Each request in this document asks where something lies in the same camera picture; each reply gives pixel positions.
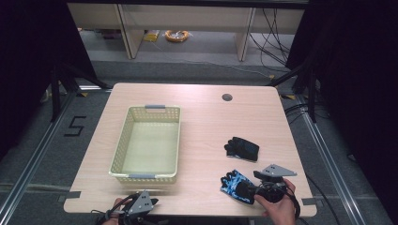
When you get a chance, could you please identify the dark curtain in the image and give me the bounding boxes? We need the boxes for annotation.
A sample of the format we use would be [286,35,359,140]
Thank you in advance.
[0,0,99,160]
[285,0,398,217]

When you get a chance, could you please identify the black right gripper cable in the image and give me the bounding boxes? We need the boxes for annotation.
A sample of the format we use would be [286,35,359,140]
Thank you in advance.
[283,181,302,219]

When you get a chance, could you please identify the black glove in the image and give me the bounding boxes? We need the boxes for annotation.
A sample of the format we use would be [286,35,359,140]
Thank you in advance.
[223,136,260,162]

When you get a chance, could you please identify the person's left hand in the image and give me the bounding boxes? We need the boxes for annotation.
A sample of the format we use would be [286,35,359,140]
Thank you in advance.
[101,197,129,225]

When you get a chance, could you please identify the blue patterned glove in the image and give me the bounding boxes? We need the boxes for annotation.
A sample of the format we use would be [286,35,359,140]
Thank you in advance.
[220,169,256,205]

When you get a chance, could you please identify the person's right hand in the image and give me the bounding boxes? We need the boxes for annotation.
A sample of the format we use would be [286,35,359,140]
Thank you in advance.
[253,178,298,225]

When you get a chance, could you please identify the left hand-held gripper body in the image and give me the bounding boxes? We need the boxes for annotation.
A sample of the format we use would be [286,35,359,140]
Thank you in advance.
[120,189,155,225]

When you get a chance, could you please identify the pale yellow plastic basket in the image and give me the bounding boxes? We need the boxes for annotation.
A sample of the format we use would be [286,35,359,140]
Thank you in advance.
[108,104,182,186]

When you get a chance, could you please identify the black hanging cables bundle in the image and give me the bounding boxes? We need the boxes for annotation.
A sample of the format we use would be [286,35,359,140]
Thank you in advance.
[249,7,293,68]

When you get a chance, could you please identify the white desk frame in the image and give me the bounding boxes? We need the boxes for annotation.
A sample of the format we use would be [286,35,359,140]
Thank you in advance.
[67,2,306,63]

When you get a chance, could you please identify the black floor cables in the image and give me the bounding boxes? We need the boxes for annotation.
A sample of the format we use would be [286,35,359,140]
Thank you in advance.
[283,102,311,127]

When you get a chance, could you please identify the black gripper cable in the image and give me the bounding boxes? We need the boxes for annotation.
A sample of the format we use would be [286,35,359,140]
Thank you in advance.
[90,194,135,225]
[283,181,302,219]

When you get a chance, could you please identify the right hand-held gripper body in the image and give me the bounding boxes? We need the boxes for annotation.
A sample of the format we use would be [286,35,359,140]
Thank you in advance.
[253,163,298,204]

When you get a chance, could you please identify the yellow packet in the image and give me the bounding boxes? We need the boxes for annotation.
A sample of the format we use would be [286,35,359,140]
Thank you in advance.
[143,29,161,43]

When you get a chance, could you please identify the black metal stand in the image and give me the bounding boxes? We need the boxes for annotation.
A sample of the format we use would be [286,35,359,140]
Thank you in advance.
[49,60,111,124]
[266,52,317,124]

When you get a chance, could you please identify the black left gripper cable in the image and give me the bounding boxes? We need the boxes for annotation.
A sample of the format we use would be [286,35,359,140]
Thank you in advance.
[90,194,135,225]

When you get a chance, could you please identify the aluminium floor rail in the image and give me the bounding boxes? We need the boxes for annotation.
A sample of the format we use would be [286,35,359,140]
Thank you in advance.
[295,93,369,225]
[0,89,78,221]

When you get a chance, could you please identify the orange cable coil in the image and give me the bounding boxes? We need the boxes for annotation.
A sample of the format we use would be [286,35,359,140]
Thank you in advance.
[164,29,191,44]

